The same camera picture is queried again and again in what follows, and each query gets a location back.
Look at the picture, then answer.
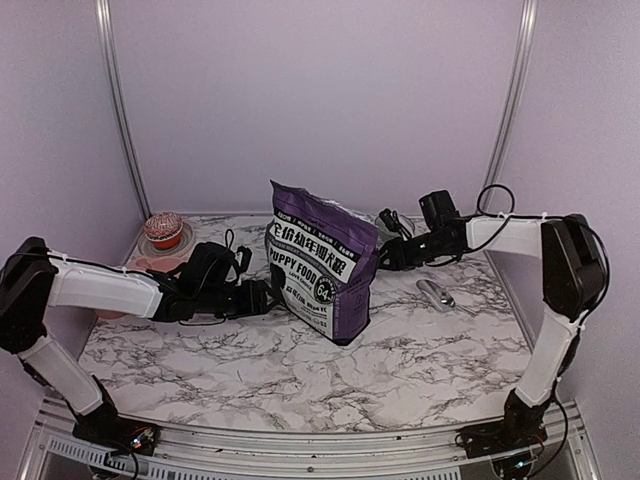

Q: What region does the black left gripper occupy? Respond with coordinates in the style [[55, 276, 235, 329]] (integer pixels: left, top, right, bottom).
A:
[[197, 279, 281, 320]]

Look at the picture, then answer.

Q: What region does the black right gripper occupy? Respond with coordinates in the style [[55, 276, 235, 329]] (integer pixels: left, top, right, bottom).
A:
[[368, 230, 454, 271]]

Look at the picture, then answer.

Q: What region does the purple puppy food bag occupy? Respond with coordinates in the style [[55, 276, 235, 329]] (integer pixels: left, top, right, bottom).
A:
[[264, 181, 379, 346]]

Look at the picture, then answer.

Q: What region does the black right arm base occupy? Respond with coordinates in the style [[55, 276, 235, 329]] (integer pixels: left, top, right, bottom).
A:
[[454, 420, 548, 459]]

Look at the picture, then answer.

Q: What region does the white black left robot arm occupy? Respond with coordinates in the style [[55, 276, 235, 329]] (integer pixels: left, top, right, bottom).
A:
[[1, 237, 277, 449]]

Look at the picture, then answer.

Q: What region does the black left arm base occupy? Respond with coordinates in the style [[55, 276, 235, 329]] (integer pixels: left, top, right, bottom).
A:
[[72, 419, 160, 456]]

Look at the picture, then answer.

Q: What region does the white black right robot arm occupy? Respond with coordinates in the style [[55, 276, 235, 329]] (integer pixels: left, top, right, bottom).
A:
[[379, 190, 610, 448]]

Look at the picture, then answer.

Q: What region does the silver metal food scoop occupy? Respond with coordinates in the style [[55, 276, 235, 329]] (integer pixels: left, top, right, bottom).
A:
[[416, 279, 476, 316]]

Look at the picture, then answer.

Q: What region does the pink double pet bowl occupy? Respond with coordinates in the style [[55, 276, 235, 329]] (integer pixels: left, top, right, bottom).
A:
[[96, 256, 186, 320]]

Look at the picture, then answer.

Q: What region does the clear green glass bowl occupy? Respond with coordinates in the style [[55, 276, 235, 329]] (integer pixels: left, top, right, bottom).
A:
[[374, 214, 416, 236]]

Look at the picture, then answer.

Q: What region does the orange ceramic bowl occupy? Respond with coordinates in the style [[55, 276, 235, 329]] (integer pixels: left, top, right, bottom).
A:
[[150, 233, 182, 250]]

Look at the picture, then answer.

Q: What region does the red patterned ceramic bowl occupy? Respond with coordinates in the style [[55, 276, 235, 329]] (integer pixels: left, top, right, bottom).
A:
[[144, 212, 183, 241]]

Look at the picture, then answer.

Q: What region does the grey striped ceramic plate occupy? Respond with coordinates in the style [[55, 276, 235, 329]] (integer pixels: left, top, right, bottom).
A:
[[137, 222, 196, 258]]

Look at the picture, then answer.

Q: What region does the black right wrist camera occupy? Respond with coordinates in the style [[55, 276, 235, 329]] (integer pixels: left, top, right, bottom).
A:
[[378, 208, 402, 232]]

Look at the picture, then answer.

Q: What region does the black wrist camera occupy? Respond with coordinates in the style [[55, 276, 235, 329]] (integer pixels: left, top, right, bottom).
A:
[[236, 246, 253, 274], [378, 208, 402, 232]]

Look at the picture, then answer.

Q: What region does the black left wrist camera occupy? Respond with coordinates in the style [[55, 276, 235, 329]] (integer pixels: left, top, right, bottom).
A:
[[236, 246, 253, 274]]

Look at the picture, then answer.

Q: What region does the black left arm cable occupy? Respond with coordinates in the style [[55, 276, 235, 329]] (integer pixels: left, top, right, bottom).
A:
[[174, 228, 241, 326]]

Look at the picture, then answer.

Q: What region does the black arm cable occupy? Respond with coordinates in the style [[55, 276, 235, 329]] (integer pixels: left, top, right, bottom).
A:
[[174, 228, 241, 326], [394, 184, 609, 311]]

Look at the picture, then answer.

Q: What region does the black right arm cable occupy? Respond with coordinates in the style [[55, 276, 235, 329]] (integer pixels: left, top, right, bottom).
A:
[[394, 184, 609, 311]]

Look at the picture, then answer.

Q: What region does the aluminium front rail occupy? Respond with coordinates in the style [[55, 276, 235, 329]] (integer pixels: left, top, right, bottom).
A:
[[18, 399, 601, 479]]

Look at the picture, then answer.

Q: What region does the right aluminium frame post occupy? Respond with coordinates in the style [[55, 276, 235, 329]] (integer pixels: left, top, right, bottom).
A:
[[484, 0, 539, 186]]

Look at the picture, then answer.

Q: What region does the aluminium frame post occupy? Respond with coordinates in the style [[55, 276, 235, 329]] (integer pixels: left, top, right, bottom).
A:
[[484, 0, 539, 186], [95, 0, 152, 219]]

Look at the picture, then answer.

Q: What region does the left aluminium frame post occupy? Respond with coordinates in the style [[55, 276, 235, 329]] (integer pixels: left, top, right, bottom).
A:
[[95, 0, 152, 219]]

